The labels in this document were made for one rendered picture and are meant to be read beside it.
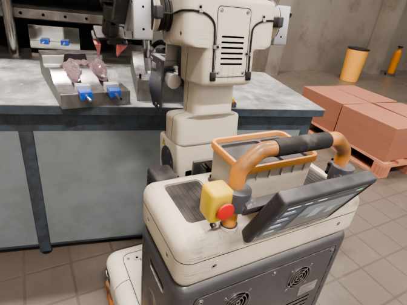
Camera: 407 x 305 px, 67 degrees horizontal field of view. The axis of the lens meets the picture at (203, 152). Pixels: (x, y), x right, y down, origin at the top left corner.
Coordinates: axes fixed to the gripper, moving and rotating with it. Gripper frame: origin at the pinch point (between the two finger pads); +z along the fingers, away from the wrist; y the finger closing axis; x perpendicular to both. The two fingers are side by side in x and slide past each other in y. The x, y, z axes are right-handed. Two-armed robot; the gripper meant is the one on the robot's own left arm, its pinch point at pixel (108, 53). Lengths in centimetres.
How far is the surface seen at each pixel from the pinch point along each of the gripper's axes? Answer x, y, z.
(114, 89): 7.7, -1.7, 10.5
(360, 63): -198, -518, 170
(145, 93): 5.7, -15.2, 15.4
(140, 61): -20.2, -21.2, 20.1
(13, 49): -74, 32, 57
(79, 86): 5.9, 10.7, 10.3
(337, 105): -32, -229, 81
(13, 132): 4.3, 34.6, 34.9
